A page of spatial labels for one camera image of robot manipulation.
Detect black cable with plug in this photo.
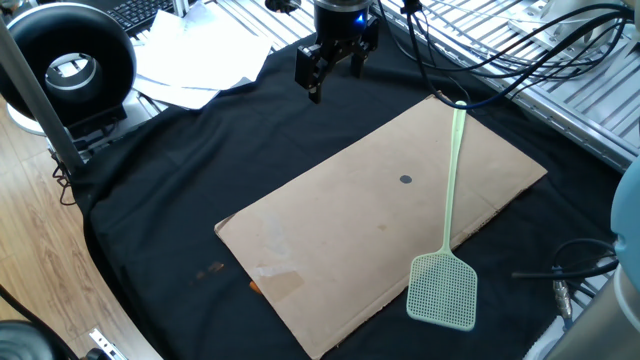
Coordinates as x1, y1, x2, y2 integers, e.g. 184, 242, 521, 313
512, 238, 620, 281

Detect brown cardboard sheet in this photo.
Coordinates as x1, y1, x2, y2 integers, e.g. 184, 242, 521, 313
213, 93, 549, 360

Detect white round stand base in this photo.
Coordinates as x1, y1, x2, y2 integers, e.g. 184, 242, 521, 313
5, 102, 47, 137

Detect black computer keyboard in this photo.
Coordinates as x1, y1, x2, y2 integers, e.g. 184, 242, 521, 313
106, 0, 175, 35

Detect thin black wires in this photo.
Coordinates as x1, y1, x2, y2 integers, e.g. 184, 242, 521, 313
51, 149, 77, 207

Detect metal mounting plate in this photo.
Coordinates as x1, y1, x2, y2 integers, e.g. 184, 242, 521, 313
508, 0, 632, 54

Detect white metal bracket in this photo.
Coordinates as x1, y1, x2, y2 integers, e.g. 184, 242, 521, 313
88, 328, 127, 360

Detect black table cloth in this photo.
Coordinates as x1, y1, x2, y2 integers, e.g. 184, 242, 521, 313
69, 2, 624, 360

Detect silver metal connector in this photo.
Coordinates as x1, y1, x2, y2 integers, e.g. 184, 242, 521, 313
552, 279, 574, 321

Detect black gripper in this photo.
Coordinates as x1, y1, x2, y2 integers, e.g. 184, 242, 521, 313
294, 0, 380, 105

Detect pale green plastic flyswatter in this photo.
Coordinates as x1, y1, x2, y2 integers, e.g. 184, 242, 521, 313
405, 100, 479, 332

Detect black ring lamp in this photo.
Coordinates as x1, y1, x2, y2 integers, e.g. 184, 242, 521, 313
0, 1, 138, 141

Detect grey aluminium post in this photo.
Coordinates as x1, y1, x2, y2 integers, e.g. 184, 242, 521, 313
0, 19, 86, 175

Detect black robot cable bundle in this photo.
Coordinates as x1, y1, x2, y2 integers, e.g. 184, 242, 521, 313
374, 0, 636, 84

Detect large white paper sheet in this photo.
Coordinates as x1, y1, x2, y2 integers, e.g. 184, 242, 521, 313
135, 2, 275, 92

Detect aluminium table edge rail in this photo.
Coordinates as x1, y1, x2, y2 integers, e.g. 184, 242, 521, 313
369, 0, 640, 174

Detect black round device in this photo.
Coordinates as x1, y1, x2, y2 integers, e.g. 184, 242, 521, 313
0, 283, 81, 360

